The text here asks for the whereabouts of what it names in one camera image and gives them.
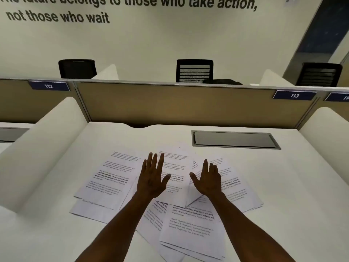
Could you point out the white curved divider panel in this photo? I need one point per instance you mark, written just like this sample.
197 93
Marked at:
41 150
272 79
327 139
109 73

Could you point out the black solid-back office chair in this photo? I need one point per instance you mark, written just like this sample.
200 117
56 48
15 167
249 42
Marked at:
77 69

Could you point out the dark blue door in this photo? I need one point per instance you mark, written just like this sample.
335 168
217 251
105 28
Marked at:
321 32

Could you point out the person's right hand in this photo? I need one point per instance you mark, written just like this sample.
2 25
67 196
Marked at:
210 182

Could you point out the person's right forearm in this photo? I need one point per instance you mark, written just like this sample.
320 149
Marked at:
245 234

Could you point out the person's left hand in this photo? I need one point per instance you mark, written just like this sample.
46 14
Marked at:
150 180

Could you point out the person's left forearm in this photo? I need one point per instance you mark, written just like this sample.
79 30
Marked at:
117 237

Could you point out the black bag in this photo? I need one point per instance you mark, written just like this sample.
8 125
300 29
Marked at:
223 82

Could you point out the pile of printed white papers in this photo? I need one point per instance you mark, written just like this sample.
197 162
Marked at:
114 177

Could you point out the blue number plate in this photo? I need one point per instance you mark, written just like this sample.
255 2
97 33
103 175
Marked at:
49 86
338 97
294 95

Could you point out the beige partition screen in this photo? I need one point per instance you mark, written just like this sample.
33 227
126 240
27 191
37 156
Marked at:
177 106
335 106
27 106

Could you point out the white desk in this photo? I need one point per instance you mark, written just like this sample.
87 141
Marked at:
16 124
286 201

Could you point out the black striped mesh office chair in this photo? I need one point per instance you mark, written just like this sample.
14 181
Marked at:
194 62
319 66

